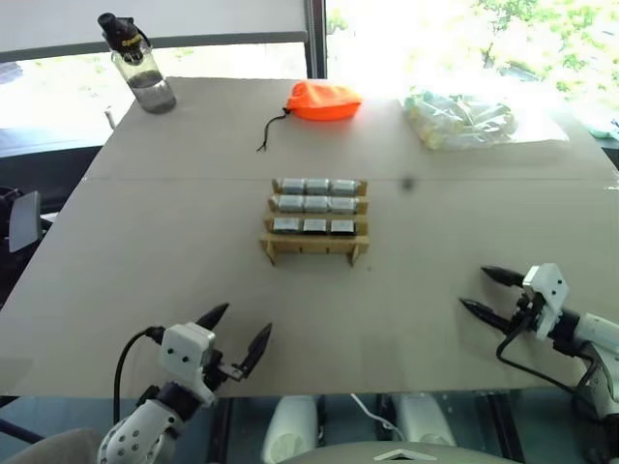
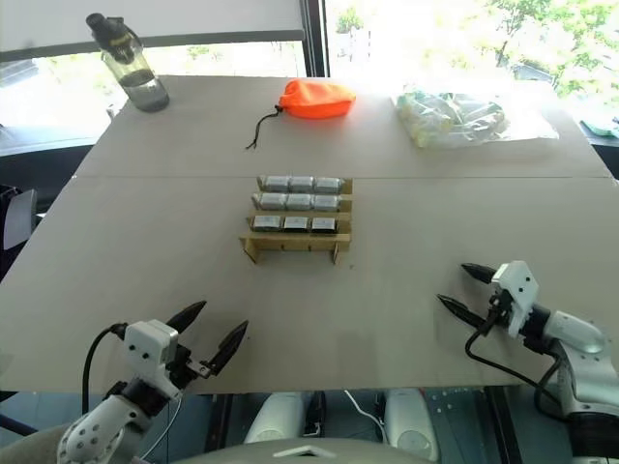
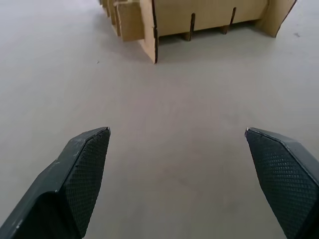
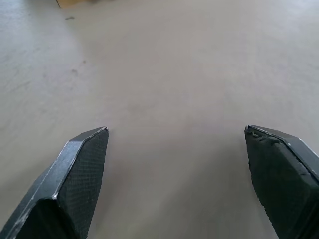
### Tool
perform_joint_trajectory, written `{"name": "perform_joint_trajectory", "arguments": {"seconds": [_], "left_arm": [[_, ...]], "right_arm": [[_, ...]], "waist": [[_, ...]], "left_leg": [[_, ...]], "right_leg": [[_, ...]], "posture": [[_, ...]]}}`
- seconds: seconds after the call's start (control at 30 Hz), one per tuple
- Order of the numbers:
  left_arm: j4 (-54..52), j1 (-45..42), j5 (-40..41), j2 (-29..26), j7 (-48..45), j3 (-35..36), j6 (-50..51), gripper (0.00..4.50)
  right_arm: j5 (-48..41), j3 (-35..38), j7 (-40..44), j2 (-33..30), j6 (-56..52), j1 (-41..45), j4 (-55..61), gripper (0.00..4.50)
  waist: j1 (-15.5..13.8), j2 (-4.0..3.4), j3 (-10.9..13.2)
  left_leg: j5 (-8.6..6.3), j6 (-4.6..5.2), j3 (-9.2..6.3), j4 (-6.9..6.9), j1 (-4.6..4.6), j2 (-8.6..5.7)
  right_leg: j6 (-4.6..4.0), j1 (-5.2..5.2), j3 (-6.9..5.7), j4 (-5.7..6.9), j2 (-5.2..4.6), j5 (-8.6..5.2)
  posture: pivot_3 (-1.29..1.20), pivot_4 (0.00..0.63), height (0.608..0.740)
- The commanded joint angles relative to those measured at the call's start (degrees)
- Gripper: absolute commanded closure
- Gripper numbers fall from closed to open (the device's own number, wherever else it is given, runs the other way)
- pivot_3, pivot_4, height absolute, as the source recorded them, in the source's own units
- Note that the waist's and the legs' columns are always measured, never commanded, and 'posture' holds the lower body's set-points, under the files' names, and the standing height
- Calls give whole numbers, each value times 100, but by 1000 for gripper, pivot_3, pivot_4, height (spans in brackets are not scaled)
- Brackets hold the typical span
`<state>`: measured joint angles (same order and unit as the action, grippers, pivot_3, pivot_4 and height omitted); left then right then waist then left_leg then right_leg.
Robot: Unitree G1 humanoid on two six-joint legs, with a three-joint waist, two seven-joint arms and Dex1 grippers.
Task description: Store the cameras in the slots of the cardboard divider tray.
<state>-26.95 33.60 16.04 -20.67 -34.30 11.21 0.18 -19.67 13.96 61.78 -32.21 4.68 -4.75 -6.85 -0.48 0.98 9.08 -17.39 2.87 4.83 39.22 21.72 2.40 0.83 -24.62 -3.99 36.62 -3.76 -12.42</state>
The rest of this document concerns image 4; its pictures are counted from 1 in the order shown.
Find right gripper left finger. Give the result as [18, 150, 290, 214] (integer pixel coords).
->
[0, 126, 110, 239]

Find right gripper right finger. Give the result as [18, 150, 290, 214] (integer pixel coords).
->
[244, 124, 319, 239]

